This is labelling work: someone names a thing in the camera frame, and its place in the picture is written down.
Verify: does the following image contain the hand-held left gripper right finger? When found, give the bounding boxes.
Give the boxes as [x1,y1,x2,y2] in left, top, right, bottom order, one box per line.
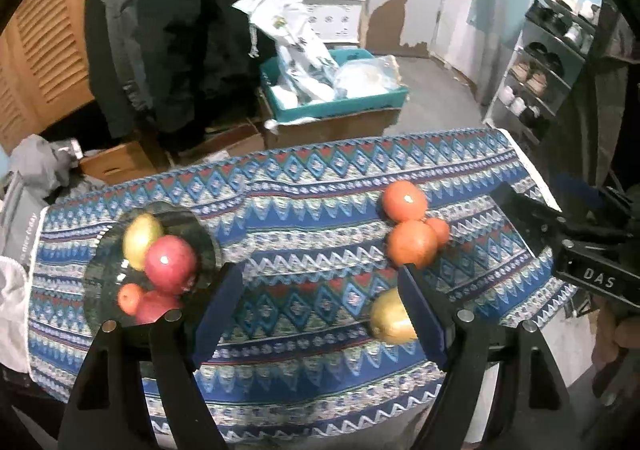
[397,265,571,450]

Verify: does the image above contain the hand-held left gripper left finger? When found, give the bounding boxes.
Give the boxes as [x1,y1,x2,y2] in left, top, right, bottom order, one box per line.
[57,262,244,450]

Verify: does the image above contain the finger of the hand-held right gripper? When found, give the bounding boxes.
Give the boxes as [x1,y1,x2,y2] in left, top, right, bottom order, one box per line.
[542,210,636,245]
[556,172,636,218]

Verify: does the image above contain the red apple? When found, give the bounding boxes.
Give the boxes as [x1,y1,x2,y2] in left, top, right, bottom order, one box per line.
[134,291,183,326]
[145,235,199,295]

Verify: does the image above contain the round orange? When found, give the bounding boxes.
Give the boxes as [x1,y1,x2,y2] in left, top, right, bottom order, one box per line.
[387,220,440,268]

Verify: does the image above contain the small tangerine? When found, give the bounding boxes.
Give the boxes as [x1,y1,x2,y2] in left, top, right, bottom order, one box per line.
[425,217,452,247]
[117,283,143,316]

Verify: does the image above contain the green glass plate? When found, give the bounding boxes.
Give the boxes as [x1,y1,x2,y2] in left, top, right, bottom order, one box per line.
[82,207,221,346]

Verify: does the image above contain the yellow-green mango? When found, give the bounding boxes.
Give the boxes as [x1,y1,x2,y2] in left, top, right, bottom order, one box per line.
[122,214,165,272]

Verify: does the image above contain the person's right hand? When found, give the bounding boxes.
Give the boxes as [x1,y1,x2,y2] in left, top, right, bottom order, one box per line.
[591,301,640,400]

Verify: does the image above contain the dark hanging curtain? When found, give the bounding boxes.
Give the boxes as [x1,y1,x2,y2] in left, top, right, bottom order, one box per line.
[545,0,640,211]

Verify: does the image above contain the shoe rack with shoes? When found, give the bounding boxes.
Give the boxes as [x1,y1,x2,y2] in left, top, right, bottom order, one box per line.
[492,0,601,141]

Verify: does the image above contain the blue patterned tablecloth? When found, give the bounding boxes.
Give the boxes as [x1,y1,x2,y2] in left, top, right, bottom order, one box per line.
[25,127,581,450]

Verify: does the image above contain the white shoe rack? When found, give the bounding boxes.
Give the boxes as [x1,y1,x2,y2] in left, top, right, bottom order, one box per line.
[482,0,601,146]

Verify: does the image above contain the flat cardboard piece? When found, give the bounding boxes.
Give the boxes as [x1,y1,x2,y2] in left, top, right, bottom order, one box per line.
[205,122,266,161]

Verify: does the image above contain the wooden drawer box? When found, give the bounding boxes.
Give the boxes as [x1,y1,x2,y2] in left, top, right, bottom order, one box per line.
[80,140,171,186]

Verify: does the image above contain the brown cardboard box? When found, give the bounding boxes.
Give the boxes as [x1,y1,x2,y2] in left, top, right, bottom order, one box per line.
[257,95,401,151]

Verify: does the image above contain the white cloth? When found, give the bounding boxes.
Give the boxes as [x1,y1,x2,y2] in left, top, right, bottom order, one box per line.
[0,255,33,373]

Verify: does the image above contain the pale blue door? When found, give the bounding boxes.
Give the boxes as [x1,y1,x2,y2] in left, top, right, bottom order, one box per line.
[430,0,501,76]

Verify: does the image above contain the grey fabric bag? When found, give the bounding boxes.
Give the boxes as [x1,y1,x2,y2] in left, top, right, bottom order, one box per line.
[0,180,48,271]

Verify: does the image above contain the teal plastic crate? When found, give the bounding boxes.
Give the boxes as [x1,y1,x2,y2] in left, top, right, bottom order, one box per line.
[259,48,410,123]

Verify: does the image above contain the grey clothes pile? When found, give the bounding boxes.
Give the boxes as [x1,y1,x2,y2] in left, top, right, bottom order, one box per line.
[7,134,101,203]

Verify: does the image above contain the clear plastic bag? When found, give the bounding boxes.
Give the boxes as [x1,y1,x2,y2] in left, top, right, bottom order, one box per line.
[332,57,401,96]

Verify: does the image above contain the white printed rice bag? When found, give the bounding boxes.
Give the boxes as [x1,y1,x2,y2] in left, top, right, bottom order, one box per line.
[232,0,338,103]

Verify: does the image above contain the black hanging coat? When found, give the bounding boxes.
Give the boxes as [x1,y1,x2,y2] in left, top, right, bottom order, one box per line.
[135,0,271,151]

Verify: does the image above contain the white patterned drawer box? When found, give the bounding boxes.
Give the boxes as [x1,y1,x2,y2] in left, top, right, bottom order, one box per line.
[302,0,363,42]

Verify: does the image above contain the grey hanging coat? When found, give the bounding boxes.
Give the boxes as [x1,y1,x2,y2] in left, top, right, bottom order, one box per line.
[85,0,151,141]

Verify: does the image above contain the wooden louvered closet doors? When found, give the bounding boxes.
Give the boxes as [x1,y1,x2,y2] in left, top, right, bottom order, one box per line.
[0,0,108,151]

